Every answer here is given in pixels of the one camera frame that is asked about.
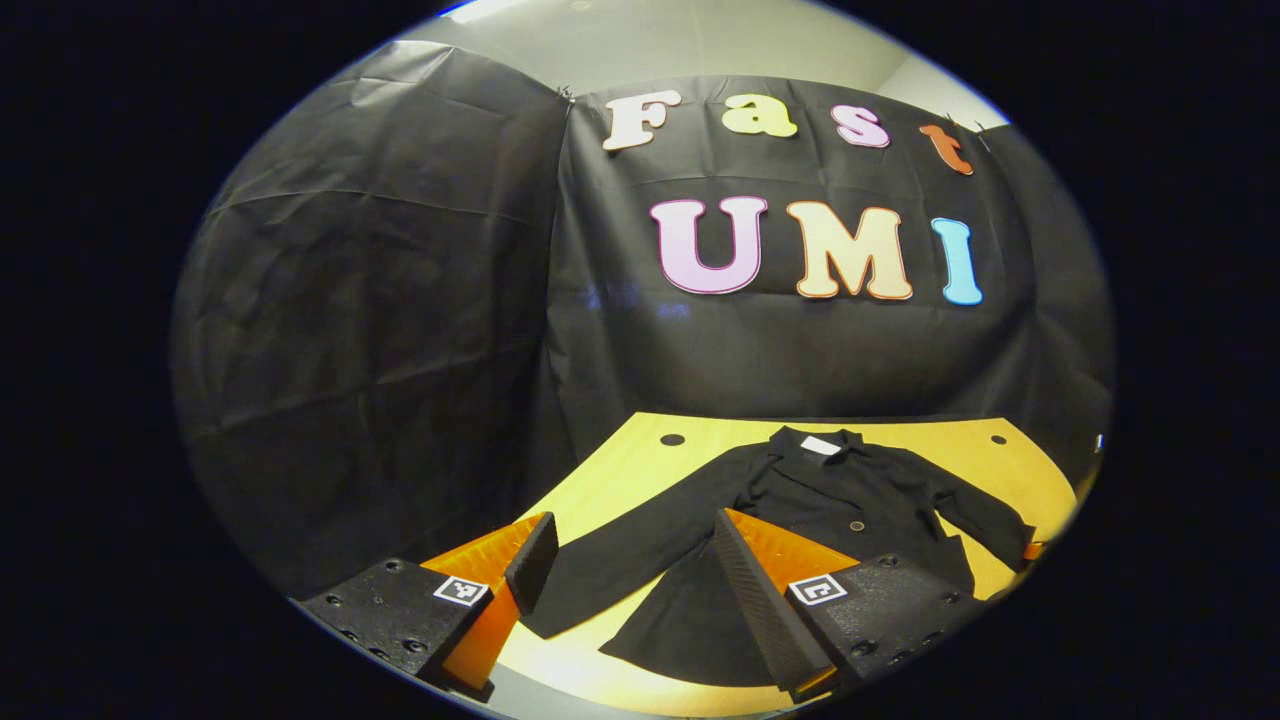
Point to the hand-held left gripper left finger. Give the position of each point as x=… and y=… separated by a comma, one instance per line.
x=533, y=565

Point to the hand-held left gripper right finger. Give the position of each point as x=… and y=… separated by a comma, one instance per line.
x=765, y=610

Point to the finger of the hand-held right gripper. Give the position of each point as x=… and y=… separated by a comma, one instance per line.
x=1035, y=549

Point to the black coat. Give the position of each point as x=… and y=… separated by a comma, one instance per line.
x=830, y=490

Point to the black backdrop cloth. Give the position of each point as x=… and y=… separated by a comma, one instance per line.
x=400, y=300

